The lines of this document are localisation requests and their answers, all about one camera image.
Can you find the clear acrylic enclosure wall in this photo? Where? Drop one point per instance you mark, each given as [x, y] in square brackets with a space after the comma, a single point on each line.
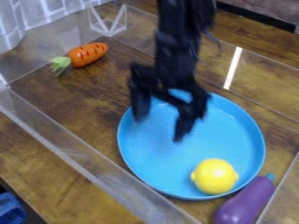
[59, 158]

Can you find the blue plastic box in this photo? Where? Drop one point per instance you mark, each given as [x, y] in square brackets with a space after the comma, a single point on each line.
[12, 213]

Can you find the orange toy carrot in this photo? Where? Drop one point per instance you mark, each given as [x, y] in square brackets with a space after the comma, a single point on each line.
[79, 56]

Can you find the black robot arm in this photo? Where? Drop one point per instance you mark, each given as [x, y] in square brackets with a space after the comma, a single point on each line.
[185, 17]

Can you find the yellow toy lemon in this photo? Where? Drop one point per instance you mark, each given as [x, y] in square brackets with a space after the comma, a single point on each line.
[213, 176]

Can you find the white checkered curtain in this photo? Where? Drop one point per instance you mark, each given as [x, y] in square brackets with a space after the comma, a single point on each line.
[21, 15]

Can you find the purple toy eggplant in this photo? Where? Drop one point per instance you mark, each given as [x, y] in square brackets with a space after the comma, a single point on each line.
[241, 208]

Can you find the blue round tray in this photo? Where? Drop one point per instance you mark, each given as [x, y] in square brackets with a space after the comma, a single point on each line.
[227, 135]

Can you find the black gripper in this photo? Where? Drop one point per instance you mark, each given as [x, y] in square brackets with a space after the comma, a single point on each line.
[168, 80]

